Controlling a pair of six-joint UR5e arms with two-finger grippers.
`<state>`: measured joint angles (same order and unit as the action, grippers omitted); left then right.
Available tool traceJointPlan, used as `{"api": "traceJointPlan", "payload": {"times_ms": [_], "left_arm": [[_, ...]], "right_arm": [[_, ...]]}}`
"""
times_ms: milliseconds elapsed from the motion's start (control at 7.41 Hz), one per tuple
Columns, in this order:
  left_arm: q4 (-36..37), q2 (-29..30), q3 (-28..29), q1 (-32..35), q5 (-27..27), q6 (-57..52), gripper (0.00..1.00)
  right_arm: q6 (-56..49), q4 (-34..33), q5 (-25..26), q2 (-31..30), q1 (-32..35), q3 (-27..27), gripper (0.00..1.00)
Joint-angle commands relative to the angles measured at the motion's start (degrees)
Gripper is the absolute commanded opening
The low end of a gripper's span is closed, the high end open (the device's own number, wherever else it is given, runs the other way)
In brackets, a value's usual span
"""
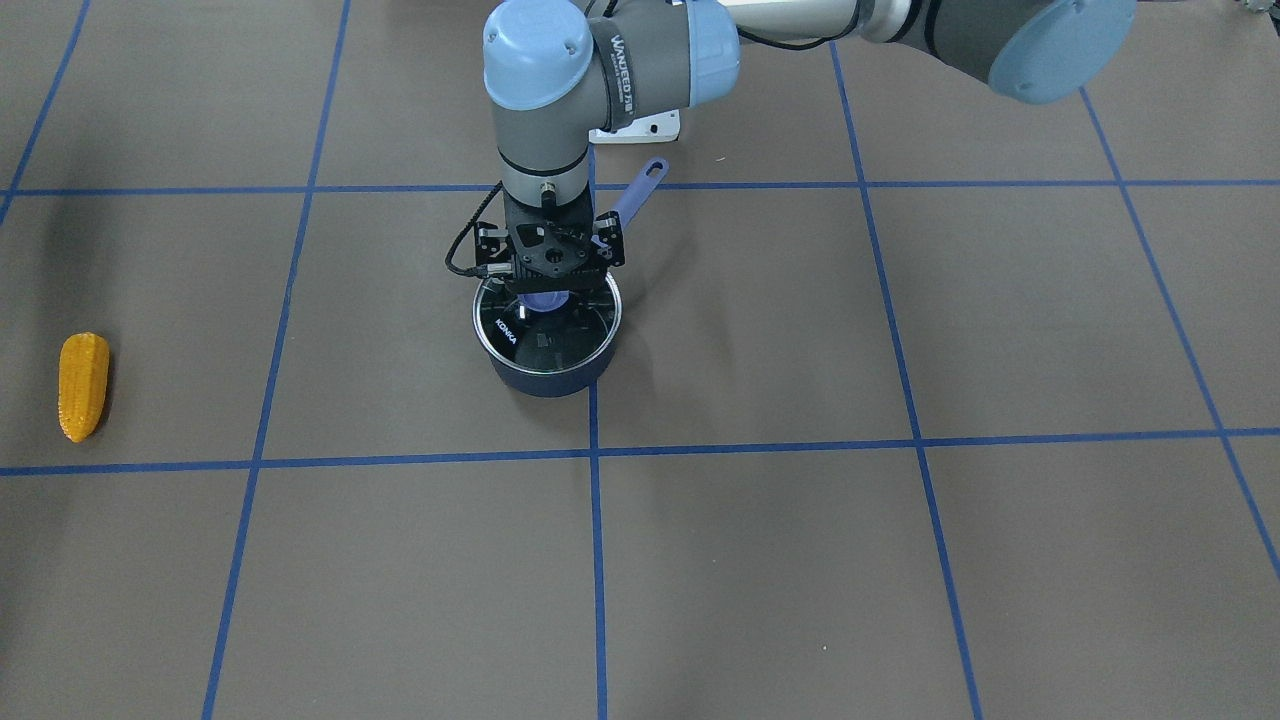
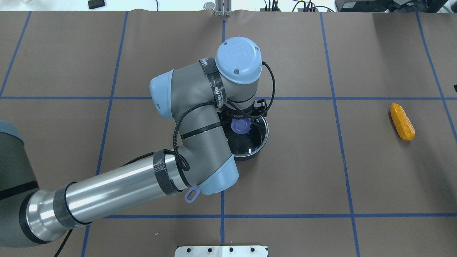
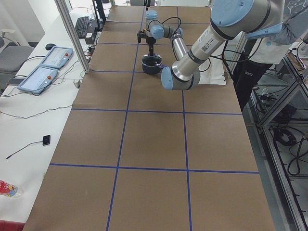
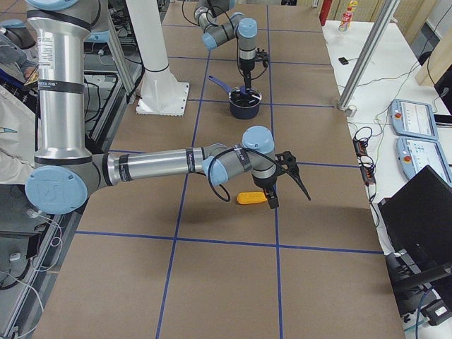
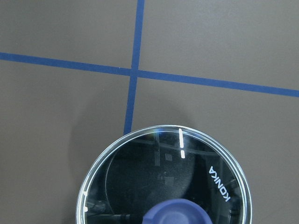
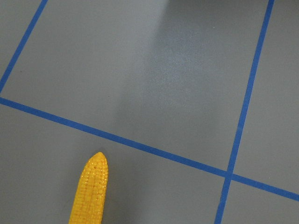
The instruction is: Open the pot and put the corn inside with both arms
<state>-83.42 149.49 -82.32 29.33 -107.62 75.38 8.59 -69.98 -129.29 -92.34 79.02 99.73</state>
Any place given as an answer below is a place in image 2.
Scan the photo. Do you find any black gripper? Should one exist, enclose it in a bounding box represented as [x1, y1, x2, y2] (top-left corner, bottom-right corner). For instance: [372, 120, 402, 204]
[222, 99, 269, 124]

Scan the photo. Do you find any glass pot lid blue knob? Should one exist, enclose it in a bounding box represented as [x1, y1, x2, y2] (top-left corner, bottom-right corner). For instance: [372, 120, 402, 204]
[225, 115, 269, 156]

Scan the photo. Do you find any yellow corn cob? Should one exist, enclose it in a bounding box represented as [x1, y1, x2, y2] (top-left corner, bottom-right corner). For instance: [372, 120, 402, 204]
[390, 103, 416, 141]

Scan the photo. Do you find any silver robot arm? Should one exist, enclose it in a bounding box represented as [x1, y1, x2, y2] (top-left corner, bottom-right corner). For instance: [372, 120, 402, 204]
[1, 36, 272, 248]

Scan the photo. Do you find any dark blue saucepan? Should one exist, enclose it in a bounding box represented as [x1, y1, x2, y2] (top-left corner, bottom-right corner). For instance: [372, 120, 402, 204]
[184, 115, 269, 204]

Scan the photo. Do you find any small black square pad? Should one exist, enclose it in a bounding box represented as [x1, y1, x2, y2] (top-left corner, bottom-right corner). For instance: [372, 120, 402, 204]
[87, 0, 106, 10]

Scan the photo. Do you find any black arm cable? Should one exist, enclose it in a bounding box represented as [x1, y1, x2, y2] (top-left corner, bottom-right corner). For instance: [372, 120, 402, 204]
[54, 61, 276, 257]

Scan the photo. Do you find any aluminium frame post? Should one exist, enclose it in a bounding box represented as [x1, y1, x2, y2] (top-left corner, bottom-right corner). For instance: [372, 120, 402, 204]
[214, 0, 233, 17]

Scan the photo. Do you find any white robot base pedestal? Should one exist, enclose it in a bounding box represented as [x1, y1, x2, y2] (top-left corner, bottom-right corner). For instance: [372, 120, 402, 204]
[174, 245, 269, 257]

